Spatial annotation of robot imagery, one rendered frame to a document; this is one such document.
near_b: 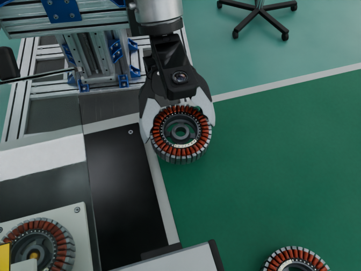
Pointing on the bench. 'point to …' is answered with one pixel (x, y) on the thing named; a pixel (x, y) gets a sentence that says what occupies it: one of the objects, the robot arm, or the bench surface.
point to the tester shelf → (182, 260)
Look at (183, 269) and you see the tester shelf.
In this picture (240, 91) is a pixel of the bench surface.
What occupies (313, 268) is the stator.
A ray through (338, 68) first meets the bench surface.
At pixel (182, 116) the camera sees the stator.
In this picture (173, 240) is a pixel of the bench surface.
